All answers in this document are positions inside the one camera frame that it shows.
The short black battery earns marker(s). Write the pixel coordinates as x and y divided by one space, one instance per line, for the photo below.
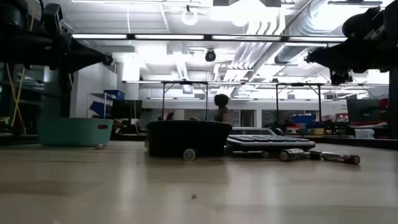
315 155

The tilted blue storage bin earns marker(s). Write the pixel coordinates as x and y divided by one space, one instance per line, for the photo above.
99 109

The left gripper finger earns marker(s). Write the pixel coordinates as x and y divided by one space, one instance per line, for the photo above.
87 53

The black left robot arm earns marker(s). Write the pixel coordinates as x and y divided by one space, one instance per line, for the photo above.
18 43

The small blue storage bin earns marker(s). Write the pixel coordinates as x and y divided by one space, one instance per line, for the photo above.
114 94

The teal plastic bin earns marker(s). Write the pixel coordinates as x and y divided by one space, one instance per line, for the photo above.
74 132

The silver cylindrical battery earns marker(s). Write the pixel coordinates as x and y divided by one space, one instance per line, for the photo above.
189 154

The large silver battery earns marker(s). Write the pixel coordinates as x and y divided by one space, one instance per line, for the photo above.
292 154

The grey desk calculator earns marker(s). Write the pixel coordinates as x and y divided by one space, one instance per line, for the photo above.
267 141

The person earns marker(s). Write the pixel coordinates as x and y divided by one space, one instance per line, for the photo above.
221 109

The wide blue storage bin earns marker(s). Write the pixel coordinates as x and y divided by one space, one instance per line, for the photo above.
303 119

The black ceiling dome camera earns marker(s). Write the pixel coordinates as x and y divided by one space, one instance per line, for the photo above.
210 56

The black ceiling track light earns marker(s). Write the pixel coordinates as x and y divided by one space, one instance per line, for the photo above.
340 79

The black computer monitor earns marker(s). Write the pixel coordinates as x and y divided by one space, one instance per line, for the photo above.
363 108
126 109

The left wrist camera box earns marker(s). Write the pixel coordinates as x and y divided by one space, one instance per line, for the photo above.
53 18

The black wall camera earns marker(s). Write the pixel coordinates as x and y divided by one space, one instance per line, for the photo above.
108 59

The long silver red battery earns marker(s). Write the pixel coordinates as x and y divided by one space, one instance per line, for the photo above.
340 158

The black metal frame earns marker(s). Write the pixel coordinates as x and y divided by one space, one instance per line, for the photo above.
185 82
298 84

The slim dark battery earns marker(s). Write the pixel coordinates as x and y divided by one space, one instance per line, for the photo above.
248 153

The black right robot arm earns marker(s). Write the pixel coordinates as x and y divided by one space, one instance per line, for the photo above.
392 31

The dark plastic bin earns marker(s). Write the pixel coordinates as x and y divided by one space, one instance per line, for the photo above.
186 137

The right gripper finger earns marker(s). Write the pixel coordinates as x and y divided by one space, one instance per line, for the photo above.
326 57

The black frame post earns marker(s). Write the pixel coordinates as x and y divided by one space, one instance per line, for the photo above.
393 102

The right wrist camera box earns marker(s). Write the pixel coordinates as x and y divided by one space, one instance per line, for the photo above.
360 21

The small silver battery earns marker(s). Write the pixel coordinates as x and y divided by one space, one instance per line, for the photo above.
100 146

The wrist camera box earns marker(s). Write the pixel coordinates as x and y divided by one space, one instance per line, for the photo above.
360 21
53 18

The white box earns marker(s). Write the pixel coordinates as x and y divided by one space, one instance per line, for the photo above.
364 133

